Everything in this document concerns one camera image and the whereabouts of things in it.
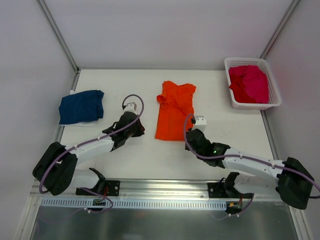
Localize red t shirt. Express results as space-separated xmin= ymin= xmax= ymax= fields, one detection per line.
xmin=229 ymin=75 xmax=256 ymax=104

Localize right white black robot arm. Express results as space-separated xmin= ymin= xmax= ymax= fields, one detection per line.
xmin=184 ymin=128 xmax=315 ymax=210

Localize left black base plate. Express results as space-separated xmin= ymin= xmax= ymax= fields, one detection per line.
xmin=75 ymin=180 xmax=121 ymax=197

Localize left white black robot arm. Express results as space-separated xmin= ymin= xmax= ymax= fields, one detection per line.
xmin=32 ymin=110 xmax=145 ymax=196

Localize pink t shirt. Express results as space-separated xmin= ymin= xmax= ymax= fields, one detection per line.
xmin=228 ymin=65 xmax=269 ymax=104

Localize folded blue t shirt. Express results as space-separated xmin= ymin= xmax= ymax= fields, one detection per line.
xmin=58 ymin=89 xmax=105 ymax=125

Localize white slotted cable duct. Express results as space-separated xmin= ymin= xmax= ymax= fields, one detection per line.
xmin=41 ymin=197 xmax=227 ymax=211

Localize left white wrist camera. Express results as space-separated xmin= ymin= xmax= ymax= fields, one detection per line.
xmin=122 ymin=102 xmax=137 ymax=114

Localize white plastic basket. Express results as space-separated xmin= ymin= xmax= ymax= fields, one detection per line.
xmin=224 ymin=57 xmax=282 ymax=110

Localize orange t shirt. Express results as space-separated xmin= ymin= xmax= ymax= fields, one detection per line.
xmin=155 ymin=80 xmax=196 ymax=141

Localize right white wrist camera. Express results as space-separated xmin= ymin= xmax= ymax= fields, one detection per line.
xmin=188 ymin=115 xmax=207 ymax=133

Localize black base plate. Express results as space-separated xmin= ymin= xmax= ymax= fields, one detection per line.
xmin=206 ymin=182 xmax=253 ymax=199
xmin=75 ymin=180 xmax=121 ymax=197

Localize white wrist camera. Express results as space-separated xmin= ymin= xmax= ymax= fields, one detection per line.
xmin=122 ymin=102 xmax=137 ymax=114
xmin=188 ymin=115 xmax=207 ymax=133

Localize aluminium mounting rail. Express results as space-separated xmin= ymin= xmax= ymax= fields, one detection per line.
xmin=29 ymin=179 xmax=281 ymax=202

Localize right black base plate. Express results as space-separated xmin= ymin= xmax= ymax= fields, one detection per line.
xmin=206 ymin=182 xmax=253 ymax=199

